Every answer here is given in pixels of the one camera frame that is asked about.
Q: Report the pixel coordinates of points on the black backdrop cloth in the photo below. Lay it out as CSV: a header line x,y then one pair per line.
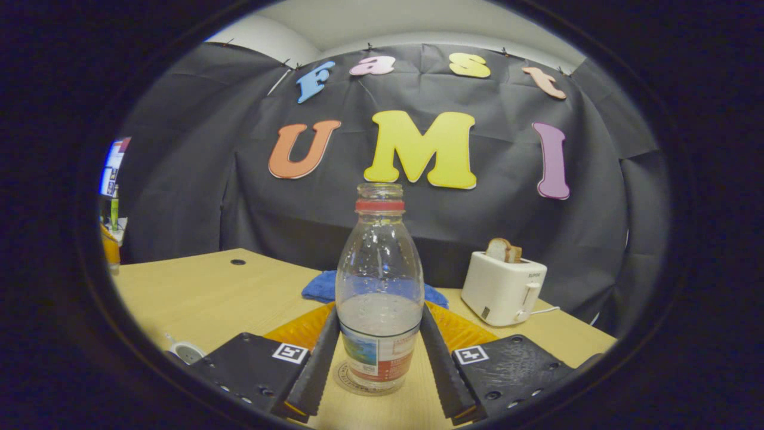
x,y
507,215

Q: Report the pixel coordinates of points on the blue towel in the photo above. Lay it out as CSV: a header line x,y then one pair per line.
x,y
319,288

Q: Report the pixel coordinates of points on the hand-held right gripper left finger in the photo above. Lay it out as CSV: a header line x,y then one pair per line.
x,y
319,364

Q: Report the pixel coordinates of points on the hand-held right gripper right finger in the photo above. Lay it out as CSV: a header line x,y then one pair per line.
x,y
444,370

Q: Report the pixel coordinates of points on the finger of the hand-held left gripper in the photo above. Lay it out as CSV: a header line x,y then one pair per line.
x,y
111,251

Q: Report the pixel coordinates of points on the toasted bread slice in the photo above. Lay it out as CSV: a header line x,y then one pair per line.
x,y
497,249
516,254

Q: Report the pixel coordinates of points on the white toaster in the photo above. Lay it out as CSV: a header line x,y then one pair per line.
x,y
498,292

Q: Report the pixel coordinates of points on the clear plastic water bottle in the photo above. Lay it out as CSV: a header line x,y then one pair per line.
x,y
379,269

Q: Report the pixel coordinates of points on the computer monitor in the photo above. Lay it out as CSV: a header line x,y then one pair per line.
x,y
113,170

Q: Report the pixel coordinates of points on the green bottle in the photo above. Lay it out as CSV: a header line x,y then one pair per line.
x,y
114,209

